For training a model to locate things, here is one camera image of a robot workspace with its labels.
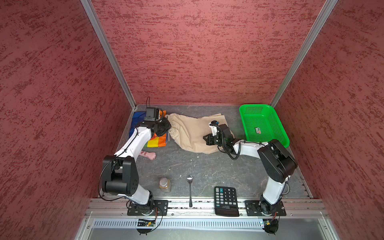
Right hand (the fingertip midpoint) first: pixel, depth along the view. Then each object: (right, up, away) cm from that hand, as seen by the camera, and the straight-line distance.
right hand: (201, 140), depth 93 cm
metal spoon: (-7, -20, -10) cm, 24 cm away
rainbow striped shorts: (-31, -1, +4) cm, 31 cm away
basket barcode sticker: (+41, +6, +13) cm, 43 cm away
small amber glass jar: (-19, -19, -22) cm, 34 cm away
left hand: (-19, +8, -5) cm, 21 cm away
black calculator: (+12, -28, -19) cm, 36 cm away
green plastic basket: (+45, +10, +16) cm, 49 cm away
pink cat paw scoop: (-32, -9, -3) cm, 33 cm away
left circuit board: (-28, -37, -21) cm, 52 cm away
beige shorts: (-9, +5, +10) cm, 14 cm away
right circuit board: (+33, -38, -22) cm, 55 cm away
